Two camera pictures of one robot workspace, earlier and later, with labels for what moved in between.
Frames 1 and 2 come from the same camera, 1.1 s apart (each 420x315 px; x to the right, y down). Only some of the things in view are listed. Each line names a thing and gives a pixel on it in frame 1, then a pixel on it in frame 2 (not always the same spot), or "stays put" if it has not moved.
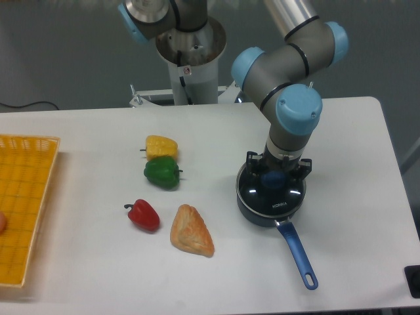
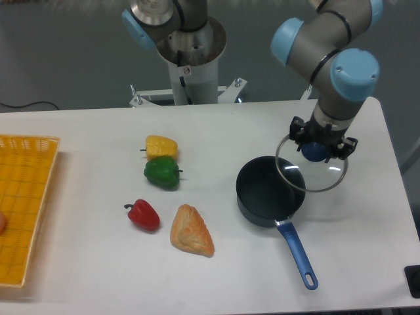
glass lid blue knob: x=272 y=193 to x=306 y=174
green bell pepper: x=163 y=172 stays put
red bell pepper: x=144 y=214 stays put
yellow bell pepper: x=159 y=146 stays put
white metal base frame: x=226 y=94 stays put
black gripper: x=272 y=164 to x=328 y=136
